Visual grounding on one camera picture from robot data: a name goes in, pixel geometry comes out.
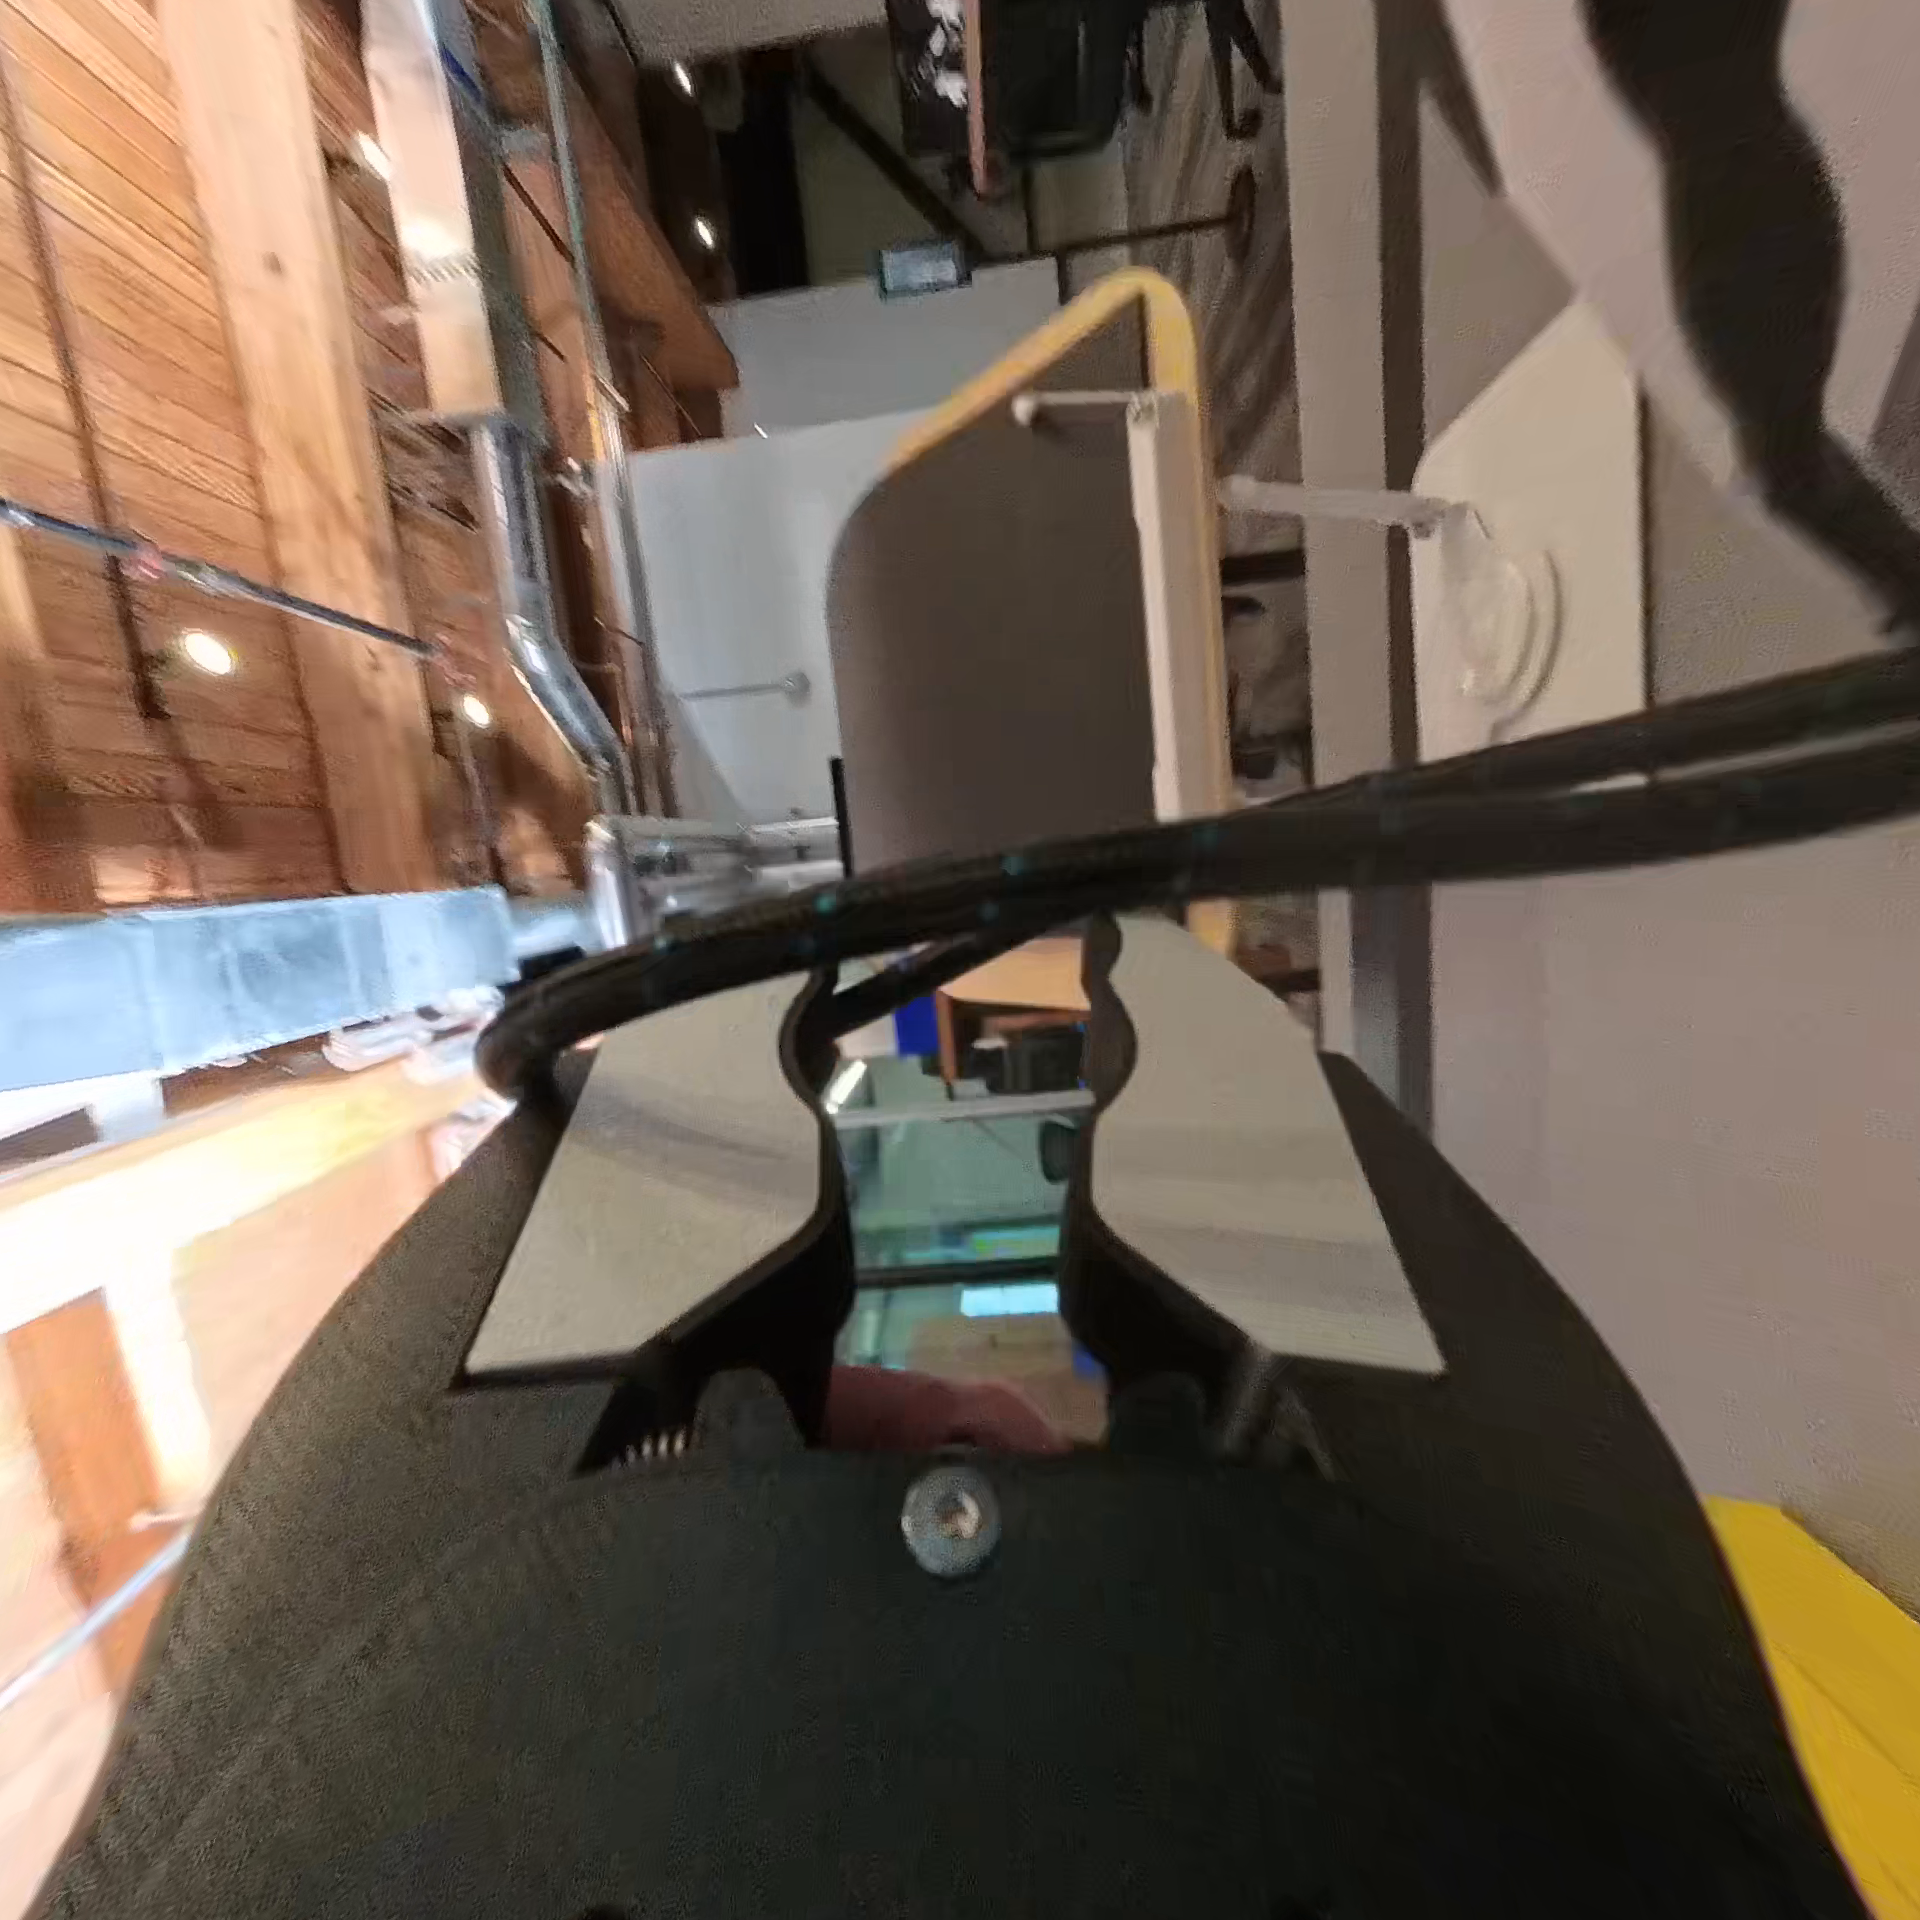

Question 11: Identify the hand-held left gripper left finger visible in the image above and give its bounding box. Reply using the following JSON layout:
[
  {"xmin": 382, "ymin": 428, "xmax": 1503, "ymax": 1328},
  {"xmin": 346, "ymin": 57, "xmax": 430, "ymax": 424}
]
[{"xmin": 451, "ymin": 955, "xmax": 846, "ymax": 1396}]

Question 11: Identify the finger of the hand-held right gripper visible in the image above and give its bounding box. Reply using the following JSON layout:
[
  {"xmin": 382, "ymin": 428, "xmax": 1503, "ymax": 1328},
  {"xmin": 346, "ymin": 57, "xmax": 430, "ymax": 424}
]
[
  {"xmin": 1439, "ymin": 0, "xmax": 1920, "ymax": 638},
  {"xmin": 1772, "ymin": 0, "xmax": 1920, "ymax": 483}
]

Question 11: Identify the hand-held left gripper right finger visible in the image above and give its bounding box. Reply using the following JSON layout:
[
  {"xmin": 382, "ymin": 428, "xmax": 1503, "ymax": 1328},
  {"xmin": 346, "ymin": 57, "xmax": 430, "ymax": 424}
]
[{"xmin": 1064, "ymin": 911, "xmax": 1451, "ymax": 1396}]

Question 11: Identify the black braided hdmi cable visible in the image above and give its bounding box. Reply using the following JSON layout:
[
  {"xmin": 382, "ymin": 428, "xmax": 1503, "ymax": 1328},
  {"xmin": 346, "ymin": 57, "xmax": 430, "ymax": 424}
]
[{"xmin": 470, "ymin": 641, "xmax": 1920, "ymax": 1107}]

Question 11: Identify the yellow plastic bin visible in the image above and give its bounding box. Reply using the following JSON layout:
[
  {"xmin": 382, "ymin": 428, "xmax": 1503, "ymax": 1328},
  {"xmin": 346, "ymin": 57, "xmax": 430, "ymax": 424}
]
[{"xmin": 1696, "ymin": 1495, "xmax": 1920, "ymax": 1920}]

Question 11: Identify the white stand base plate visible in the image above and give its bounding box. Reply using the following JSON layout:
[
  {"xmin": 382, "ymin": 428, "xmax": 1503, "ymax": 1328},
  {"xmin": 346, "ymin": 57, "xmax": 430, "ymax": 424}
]
[{"xmin": 1007, "ymin": 295, "xmax": 1647, "ymax": 777}]

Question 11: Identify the metal duct pipe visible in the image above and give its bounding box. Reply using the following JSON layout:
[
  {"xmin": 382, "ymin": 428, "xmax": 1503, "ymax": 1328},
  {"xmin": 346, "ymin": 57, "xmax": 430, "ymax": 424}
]
[{"xmin": 421, "ymin": 0, "xmax": 650, "ymax": 827}]

